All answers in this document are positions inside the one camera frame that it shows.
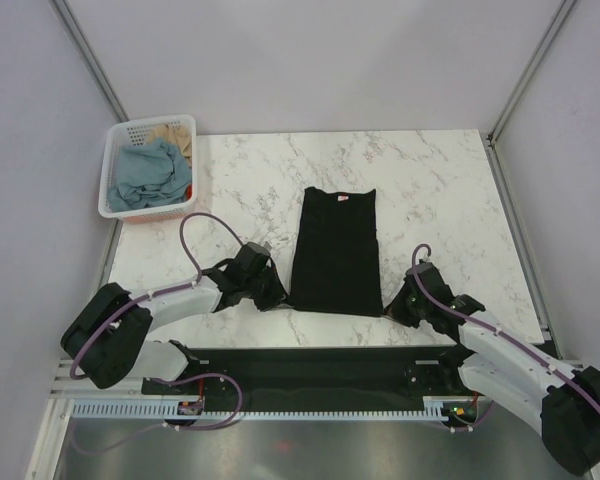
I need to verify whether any white plastic basket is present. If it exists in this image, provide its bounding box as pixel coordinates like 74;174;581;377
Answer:
98;114;198;223

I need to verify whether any white slotted cable duct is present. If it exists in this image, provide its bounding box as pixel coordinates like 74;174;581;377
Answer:
72;394;496;421

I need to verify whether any aluminium profile rail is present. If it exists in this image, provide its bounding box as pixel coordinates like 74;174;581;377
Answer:
50;360;143;399

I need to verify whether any black t shirt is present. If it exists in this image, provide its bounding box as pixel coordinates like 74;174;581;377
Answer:
290;187;383;318

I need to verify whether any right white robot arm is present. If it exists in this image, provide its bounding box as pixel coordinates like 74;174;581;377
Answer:
386;262;600;476

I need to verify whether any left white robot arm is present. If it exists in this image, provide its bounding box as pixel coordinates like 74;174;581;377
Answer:
60;242;288;389

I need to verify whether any orange cloth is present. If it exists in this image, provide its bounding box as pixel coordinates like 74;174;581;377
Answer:
184;184;194;201

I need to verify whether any right aluminium frame post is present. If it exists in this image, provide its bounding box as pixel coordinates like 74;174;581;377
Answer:
484;0;579;149

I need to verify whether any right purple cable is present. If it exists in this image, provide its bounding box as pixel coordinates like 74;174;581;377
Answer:
410;243;600;466

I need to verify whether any purple cable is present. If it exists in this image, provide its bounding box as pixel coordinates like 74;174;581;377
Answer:
69;213;249;457
410;243;600;466

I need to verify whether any aluminium frame post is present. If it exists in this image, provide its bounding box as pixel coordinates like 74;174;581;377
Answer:
484;0;579;149
49;0;129;122

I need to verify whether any beige t shirt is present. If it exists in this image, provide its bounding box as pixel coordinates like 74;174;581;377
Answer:
145;124;193;165

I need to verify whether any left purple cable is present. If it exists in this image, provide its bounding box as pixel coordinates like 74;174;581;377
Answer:
69;213;249;457

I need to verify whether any left aluminium frame post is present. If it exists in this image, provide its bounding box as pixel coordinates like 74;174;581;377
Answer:
49;0;129;122

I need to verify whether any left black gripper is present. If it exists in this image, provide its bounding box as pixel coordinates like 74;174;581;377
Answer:
243;262;294;312

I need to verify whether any blue t shirt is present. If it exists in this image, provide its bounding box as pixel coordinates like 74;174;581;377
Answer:
107;138;192;212

